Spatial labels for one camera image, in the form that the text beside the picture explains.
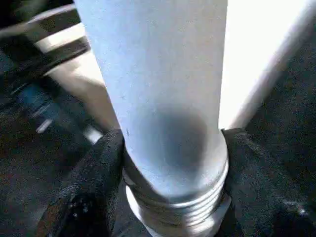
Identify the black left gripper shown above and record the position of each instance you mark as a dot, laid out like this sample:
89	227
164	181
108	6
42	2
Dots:
34	66

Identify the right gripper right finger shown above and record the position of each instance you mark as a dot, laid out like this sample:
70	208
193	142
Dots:
271	202

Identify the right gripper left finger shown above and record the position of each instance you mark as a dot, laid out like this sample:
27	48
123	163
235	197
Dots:
84	197

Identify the white plastic table leg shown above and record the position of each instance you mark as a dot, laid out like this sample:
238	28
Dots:
163	98

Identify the white plastic table top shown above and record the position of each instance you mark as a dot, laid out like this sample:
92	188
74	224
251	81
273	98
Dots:
256	54

